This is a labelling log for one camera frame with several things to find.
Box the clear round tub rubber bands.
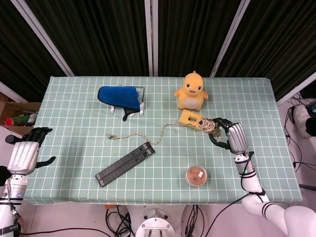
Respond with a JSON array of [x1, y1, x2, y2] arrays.
[[185, 164, 207, 188]]

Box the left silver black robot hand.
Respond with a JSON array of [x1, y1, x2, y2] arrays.
[[6, 127, 56, 176]]

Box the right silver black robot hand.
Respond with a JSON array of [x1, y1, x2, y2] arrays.
[[208, 118, 249, 156]]

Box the white black floor device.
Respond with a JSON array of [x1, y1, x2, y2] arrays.
[[293, 103, 316, 138]]

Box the white frame post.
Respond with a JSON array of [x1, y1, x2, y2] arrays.
[[276, 71, 316, 107], [11, 0, 75, 77], [209, 0, 251, 78], [0, 81, 28, 103], [144, 0, 159, 77]]

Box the white metal drying rack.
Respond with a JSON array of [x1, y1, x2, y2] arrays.
[[110, 85, 146, 116]]

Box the yellow plush duck toy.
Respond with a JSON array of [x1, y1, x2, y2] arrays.
[[174, 71, 209, 111]]

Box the blue cloth with black trim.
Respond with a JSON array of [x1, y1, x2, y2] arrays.
[[97, 85, 141, 121]]

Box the black floor cables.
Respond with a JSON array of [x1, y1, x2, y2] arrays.
[[283, 92, 316, 191]]

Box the brown cardboard box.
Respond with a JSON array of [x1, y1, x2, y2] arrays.
[[0, 92, 42, 138]]

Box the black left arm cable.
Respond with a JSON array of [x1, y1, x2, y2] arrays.
[[6, 177, 109, 237]]

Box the black pleated curtain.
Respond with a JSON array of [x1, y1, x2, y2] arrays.
[[0, 0, 316, 102]]

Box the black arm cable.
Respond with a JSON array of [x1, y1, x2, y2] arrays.
[[6, 177, 109, 237], [207, 151, 266, 237]]

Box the green checked tablecloth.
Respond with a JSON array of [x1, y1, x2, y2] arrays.
[[15, 76, 303, 205]]

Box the black floor cable bundle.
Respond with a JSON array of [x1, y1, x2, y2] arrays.
[[182, 204, 206, 237], [105, 204, 136, 237]]

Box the black folding laptop stand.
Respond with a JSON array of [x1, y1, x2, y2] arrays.
[[95, 141, 156, 188]]

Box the twine string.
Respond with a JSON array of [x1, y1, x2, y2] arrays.
[[106, 118, 220, 146]]

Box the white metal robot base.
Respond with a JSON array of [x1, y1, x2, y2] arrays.
[[135, 207, 182, 237]]

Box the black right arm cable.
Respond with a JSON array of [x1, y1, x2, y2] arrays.
[[207, 151, 266, 237]]

